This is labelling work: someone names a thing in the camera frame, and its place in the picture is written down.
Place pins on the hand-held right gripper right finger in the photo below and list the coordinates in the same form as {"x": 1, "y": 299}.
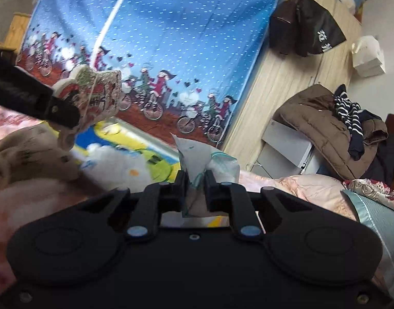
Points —
{"x": 211, "y": 194}

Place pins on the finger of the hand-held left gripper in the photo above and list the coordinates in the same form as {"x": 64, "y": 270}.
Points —
{"x": 39, "y": 99}

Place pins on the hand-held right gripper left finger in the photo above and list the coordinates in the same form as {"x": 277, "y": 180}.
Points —
{"x": 180, "y": 194}

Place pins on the white blue plastic packet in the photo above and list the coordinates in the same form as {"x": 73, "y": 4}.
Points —
{"x": 200, "y": 157}

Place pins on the christmas print plush pillow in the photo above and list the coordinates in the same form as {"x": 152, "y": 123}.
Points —
{"x": 97, "y": 90}

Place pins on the beige plush toy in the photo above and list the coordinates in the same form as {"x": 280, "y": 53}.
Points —
{"x": 26, "y": 154}

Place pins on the cartoon printed blanket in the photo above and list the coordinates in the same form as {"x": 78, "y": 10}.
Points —
{"x": 126, "y": 157}

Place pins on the wooden chair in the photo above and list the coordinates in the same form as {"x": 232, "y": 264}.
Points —
{"x": 13, "y": 35}

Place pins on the pink quilt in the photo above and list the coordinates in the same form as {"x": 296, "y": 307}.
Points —
{"x": 39, "y": 199}

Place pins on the brown padded jacket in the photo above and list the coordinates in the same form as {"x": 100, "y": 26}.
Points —
{"x": 319, "y": 119}

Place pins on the wooden bed board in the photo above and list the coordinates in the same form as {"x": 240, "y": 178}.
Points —
{"x": 280, "y": 80}

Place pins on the blue printed bed tent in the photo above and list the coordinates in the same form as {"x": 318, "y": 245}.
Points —
{"x": 171, "y": 35}

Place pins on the navy white striped garment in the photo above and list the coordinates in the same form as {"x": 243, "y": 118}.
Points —
{"x": 351, "y": 119}

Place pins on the floral red cloth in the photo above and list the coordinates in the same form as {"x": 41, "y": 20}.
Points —
{"x": 377, "y": 191}

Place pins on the teal satin pillow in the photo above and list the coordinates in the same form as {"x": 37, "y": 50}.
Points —
{"x": 380, "y": 231}

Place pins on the dark brown bag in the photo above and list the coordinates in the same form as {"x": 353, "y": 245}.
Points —
{"x": 282, "y": 25}

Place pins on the black shopping bag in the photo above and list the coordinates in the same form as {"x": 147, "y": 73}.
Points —
{"x": 322, "y": 29}

